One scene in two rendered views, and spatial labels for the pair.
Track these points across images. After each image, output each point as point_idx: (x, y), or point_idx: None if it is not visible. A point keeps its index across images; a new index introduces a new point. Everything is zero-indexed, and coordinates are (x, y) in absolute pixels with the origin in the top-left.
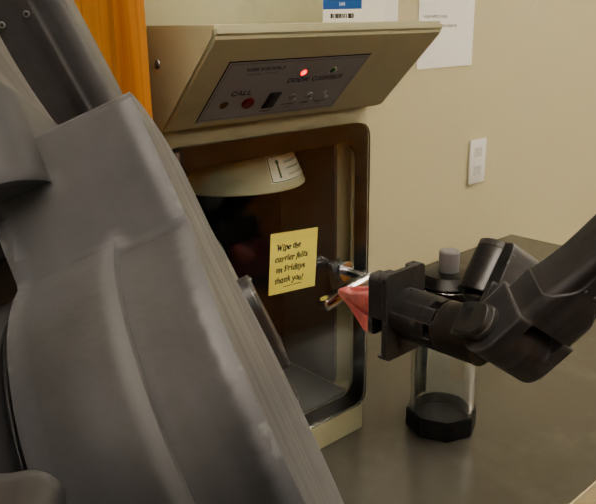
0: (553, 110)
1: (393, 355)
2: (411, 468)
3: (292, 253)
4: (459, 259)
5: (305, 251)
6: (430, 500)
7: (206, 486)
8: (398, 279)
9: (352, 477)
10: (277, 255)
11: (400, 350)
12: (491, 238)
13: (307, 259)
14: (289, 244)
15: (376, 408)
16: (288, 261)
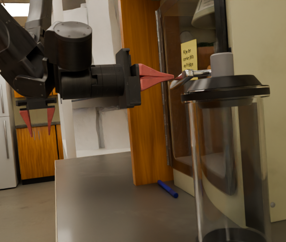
0: None
1: (120, 105)
2: (172, 235)
3: (188, 55)
4: (215, 63)
5: (192, 55)
6: (131, 234)
7: None
8: (117, 57)
9: (179, 217)
10: (183, 56)
11: (121, 104)
12: (73, 21)
13: (193, 60)
14: (186, 50)
15: (280, 239)
16: (187, 60)
